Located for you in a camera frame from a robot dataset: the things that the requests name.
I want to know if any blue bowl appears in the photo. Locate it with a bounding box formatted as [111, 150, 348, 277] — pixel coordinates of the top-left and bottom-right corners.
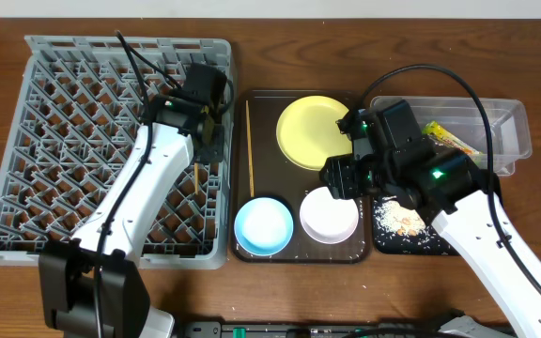
[234, 197, 294, 256]

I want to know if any clear plastic waste bin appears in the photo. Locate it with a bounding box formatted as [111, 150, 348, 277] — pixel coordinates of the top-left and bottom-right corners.
[404, 96, 533, 177]

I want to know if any black waste tray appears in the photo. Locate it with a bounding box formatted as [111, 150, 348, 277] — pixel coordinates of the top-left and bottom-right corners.
[372, 196, 458, 256]

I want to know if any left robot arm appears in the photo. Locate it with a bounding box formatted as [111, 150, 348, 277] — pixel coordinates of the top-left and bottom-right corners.
[39, 64, 228, 337]

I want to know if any yellow plate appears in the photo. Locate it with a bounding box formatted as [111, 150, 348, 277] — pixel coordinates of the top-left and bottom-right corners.
[276, 96, 352, 171]

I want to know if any brown serving tray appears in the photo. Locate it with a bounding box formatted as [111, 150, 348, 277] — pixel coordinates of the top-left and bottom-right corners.
[229, 89, 372, 264]

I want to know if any black equipment at table edge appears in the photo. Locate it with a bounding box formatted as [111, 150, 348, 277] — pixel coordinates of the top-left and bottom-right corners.
[176, 309, 516, 338]

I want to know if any white bowl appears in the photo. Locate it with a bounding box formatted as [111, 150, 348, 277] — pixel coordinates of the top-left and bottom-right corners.
[300, 187, 359, 244]

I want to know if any wooden chopstick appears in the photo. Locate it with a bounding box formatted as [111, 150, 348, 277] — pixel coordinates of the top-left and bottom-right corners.
[193, 162, 200, 194]
[245, 100, 255, 198]

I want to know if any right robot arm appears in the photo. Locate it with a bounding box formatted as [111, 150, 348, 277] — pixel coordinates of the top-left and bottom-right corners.
[320, 100, 541, 337]

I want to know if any green yellow snack wrapper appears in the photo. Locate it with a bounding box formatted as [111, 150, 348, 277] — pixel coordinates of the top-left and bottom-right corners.
[422, 121, 483, 163]

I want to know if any grey dishwasher rack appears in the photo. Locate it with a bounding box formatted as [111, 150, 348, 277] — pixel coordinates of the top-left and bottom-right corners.
[0, 36, 237, 269]

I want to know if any pile of rice and nuts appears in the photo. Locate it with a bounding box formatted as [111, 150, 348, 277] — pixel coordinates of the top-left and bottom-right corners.
[375, 200, 426, 237]

